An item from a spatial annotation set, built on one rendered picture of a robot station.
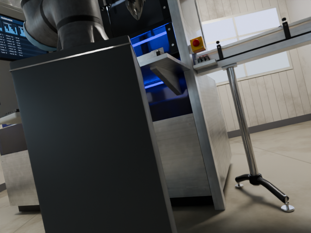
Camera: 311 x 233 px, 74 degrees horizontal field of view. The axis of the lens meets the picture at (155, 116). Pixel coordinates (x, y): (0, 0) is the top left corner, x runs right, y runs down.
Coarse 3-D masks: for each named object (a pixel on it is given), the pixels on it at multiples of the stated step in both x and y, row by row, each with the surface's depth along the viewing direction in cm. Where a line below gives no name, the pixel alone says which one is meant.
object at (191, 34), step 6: (12, 0) 183; (18, 0) 181; (18, 6) 181; (198, 12) 210; (168, 18) 128; (156, 24) 132; (162, 24) 130; (186, 24) 136; (144, 30) 135; (150, 30) 134; (186, 30) 131; (192, 30) 152; (132, 36) 139; (192, 36) 147; (204, 36) 212; (174, 54) 130
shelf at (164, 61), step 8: (160, 56) 90; (168, 56) 90; (144, 64) 93; (152, 64) 95; (160, 64) 98; (168, 64) 101; (176, 64) 105; (184, 64) 114; (144, 72) 106; (152, 72) 110; (176, 72) 124; (144, 80) 127; (152, 80) 132
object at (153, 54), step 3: (153, 51) 94; (156, 51) 93; (147, 54) 95; (150, 54) 94; (153, 54) 94; (138, 57) 97; (141, 57) 96; (144, 57) 96; (147, 57) 95; (150, 57) 94; (153, 57) 94; (138, 60) 97; (141, 60) 96; (144, 60) 96
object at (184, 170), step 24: (216, 96) 198; (168, 120) 133; (192, 120) 127; (216, 120) 165; (168, 144) 134; (192, 144) 128; (216, 144) 142; (24, 168) 194; (168, 168) 135; (192, 168) 129; (24, 192) 196; (168, 192) 137; (192, 192) 130
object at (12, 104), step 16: (0, 16) 130; (16, 16) 140; (0, 32) 128; (16, 32) 137; (0, 48) 127; (16, 48) 135; (32, 48) 145; (0, 64) 125; (0, 80) 123; (0, 96) 122; (0, 112) 120
